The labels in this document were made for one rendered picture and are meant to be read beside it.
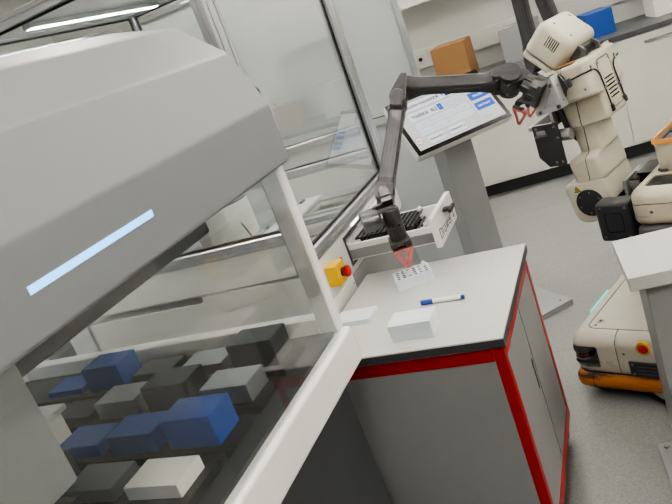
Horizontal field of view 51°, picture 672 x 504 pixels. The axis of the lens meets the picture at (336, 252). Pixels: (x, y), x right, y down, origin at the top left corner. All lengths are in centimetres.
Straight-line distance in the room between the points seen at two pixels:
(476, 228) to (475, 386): 166
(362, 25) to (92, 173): 311
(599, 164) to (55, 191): 198
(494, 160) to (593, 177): 289
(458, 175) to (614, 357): 119
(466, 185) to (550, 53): 105
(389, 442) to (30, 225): 137
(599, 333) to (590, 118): 78
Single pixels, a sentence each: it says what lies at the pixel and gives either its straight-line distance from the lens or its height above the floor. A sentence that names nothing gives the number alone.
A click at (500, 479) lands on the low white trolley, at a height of 31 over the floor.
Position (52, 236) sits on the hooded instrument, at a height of 148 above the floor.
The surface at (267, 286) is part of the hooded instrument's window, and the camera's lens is 152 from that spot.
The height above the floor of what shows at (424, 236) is 87.
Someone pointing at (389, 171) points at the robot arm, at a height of 113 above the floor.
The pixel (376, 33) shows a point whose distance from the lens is 413.
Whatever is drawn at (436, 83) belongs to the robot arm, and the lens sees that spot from 252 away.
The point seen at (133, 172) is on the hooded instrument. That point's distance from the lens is 123.
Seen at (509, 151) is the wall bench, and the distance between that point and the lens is 551.
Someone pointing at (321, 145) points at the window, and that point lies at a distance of 254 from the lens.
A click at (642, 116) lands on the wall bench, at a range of 555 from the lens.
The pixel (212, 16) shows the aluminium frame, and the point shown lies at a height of 175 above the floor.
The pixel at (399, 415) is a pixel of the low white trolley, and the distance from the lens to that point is 206.
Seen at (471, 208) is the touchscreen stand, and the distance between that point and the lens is 348.
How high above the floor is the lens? 161
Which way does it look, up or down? 17 degrees down
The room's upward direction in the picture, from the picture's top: 20 degrees counter-clockwise
